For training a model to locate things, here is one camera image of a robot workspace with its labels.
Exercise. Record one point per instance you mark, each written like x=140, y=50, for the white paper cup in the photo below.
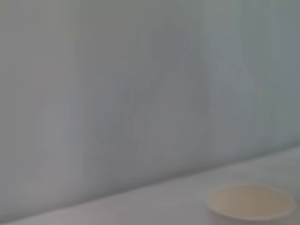
x=250, y=201

